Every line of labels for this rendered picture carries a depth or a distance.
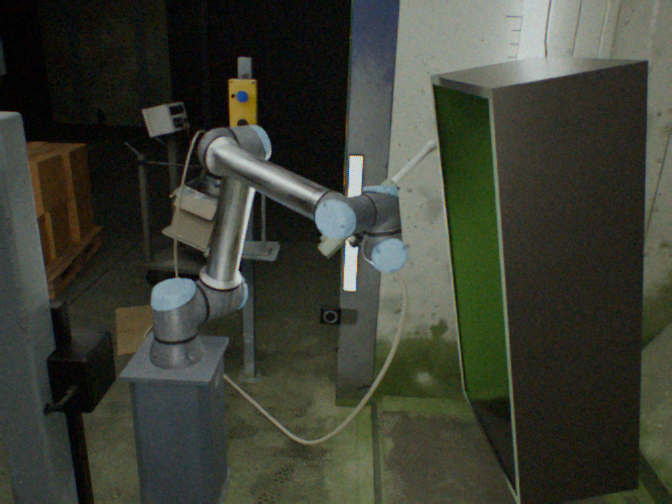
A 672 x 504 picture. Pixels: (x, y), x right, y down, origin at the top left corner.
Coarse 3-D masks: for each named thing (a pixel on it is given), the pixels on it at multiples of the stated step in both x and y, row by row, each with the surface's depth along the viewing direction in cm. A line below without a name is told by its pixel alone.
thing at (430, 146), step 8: (432, 144) 174; (424, 152) 175; (416, 160) 175; (408, 168) 175; (400, 176) 174; (384, 184) 173; (392, 184) 173; (328, 240) 172; (336, 240) 173; (344, 240) 174; (320, 248) 172; (328, 248) 173; (336, 248) 174; (328, 256) 173
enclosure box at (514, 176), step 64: (512, 64) 168; (576, 64) 140; (640, 64) 124; (448, 128) 186; (512, 128) 127; (576, 128) 128; (640, 128) 129; (448, 192) 194; (512, 192) 132; (576, 192) 133; (640, 192) 135; (512, 256) 138; (576, 256) 139; (640, 256) 140; (512, 320) 144; (576, 320) 145; (640, 320) 146; (512, 384) 150; (576, 384) 152; (640, 384) 153; (512, 448) 189; (576, 448) 159
